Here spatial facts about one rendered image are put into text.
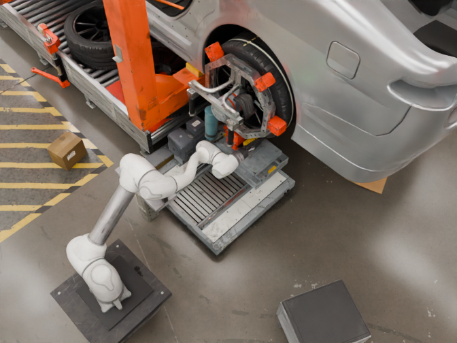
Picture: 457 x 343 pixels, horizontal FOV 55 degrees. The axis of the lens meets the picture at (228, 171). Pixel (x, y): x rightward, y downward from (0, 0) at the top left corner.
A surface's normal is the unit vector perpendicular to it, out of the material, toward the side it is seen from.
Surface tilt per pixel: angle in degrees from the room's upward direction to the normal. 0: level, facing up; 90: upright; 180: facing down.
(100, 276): 5
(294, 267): 0
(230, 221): 0
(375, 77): 90
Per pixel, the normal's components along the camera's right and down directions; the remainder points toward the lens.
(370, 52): -0.69, 0.45
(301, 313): 0.04, -0.58
